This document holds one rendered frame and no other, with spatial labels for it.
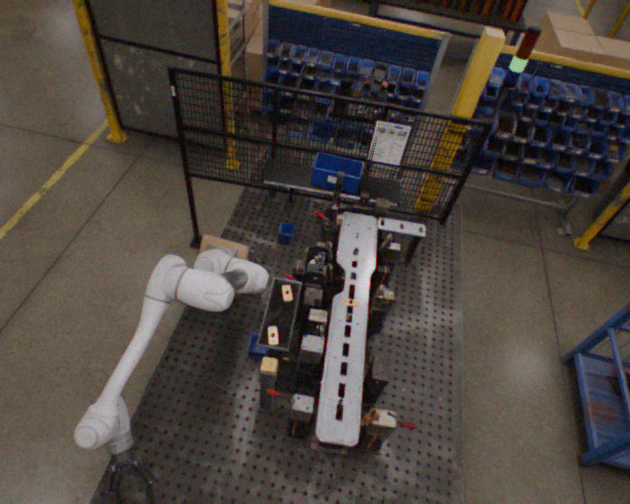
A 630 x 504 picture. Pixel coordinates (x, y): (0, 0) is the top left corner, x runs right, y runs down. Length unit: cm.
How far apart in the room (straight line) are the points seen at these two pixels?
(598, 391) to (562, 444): 46
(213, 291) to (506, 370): 252
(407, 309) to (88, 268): 247
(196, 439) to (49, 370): 145
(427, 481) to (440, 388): 48
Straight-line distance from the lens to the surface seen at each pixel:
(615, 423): 369
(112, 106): 478
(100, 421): 171
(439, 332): 271
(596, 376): 379
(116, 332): 345
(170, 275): 175
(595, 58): 487
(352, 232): 260
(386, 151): 284
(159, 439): 232
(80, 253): 397
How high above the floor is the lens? 288
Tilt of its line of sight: 50 degrees down
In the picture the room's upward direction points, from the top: 10 degrees clockwise
